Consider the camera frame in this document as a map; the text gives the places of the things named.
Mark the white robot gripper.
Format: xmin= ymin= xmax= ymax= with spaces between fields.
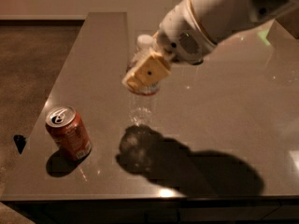
xmin=122 ymin=0 xmax=217 ymax=94

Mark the clear plastic water bottle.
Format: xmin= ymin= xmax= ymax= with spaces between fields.
xmin=127 ymin=35 xmax=160 ymax=126

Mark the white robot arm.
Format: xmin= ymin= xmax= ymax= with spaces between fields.
xmin=122 ymin=0 xmax=299 ymax=95

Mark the green soda can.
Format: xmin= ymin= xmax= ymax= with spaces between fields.
xmin=191 ymin=59 xmax=204 ymax=66

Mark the red coke can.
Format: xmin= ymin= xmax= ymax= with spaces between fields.
xmin=45 ymin=105 xmax=92 ymax=161

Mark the small black floor object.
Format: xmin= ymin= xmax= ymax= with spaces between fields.
xmin=13 ymin=134 xmax=27 ymax=154

